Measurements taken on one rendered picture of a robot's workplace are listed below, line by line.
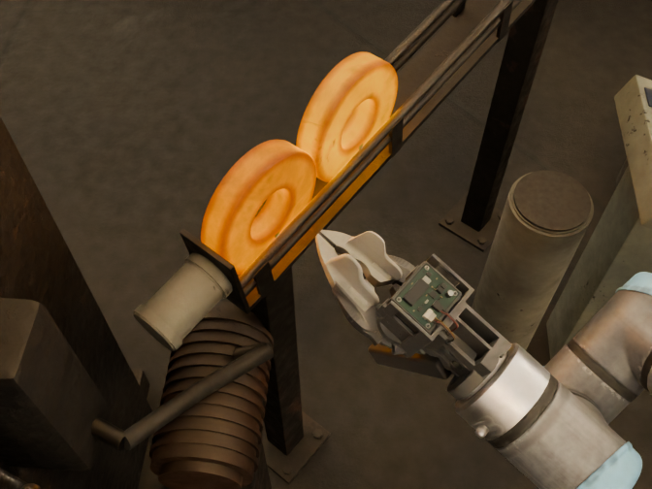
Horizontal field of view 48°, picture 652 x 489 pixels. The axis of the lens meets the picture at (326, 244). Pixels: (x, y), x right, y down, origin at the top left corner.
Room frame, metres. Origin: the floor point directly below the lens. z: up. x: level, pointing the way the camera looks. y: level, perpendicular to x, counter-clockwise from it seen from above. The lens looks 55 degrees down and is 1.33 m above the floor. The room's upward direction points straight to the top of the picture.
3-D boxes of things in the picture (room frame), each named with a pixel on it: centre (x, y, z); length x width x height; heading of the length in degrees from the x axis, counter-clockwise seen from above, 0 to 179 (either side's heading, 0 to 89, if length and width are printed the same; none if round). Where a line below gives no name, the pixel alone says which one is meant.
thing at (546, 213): (0.64, -0.32, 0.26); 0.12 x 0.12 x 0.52
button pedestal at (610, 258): (0.67, -0.48, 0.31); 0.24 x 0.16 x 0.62; 176
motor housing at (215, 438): (0.36, 0.14, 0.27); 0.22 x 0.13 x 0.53; 176
